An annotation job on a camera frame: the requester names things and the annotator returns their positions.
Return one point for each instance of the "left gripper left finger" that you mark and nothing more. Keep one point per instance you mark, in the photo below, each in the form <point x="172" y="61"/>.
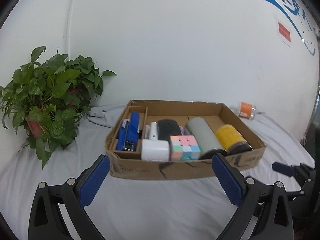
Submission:
<point x="46" y="220"/>

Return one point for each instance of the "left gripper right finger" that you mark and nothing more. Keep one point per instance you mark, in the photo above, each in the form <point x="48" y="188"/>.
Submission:
<point x="268" y="203"/>

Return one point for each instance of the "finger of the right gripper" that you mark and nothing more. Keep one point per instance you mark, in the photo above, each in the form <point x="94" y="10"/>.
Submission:
<point x="298" y="172"/>

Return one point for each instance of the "yellow label jar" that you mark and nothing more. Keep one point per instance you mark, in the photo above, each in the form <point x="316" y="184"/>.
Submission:
<point x="231" y="140"/>

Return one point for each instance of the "silver metal can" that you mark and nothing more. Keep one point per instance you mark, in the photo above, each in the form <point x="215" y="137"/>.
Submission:
<point x="205" y="137"/>

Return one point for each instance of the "blue stapler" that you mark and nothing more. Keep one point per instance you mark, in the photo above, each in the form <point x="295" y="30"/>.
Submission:
<point x="128" y="134"/>

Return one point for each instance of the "white handheld fan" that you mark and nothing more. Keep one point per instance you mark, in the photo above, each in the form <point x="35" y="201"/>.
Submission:
<point x="154" y="149"/>

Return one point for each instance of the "pastel rubik's cube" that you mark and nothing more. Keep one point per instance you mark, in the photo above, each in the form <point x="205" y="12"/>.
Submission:
<point x="184" y="148"/>

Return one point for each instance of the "colourful board game box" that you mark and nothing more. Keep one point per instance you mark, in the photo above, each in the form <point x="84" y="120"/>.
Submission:
<point x="183" y="130"/>

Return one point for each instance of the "black computer mouse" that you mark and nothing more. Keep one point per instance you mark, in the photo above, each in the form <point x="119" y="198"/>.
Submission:
<point x="168" y="128"/>

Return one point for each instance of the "orange label glass jar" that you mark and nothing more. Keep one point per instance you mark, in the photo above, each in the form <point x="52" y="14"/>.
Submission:
<point x="247" y="110"/>

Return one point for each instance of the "green potted plant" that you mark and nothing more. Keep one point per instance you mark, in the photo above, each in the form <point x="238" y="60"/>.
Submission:
<point x="48" y="99"/>

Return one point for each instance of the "red wall notice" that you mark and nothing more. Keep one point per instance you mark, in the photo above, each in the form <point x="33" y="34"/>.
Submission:
<point x="283" y="32"/>

